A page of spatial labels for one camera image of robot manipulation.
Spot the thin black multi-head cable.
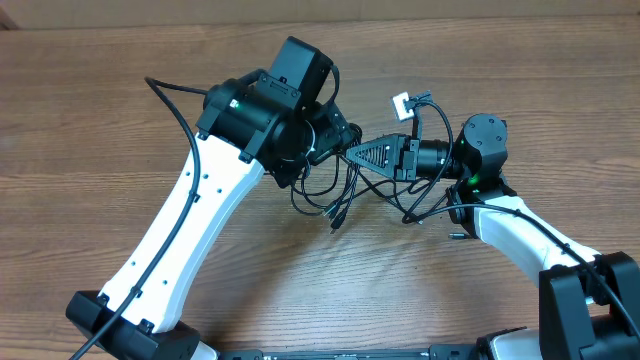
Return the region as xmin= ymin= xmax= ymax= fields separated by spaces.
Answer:
xmin=339 ymin=159 xmax=474 ymax=241

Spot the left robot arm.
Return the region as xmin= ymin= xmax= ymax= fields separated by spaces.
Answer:
xmin=66 ymin=37 xmax=356 ymax=359

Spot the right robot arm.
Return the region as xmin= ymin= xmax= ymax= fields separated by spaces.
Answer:
xmin=346 ymin=114 xmax=639 ymax=359

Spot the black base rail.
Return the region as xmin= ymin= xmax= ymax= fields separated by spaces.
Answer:
xmin=218 ymin=344 xmax=488 ymax=360

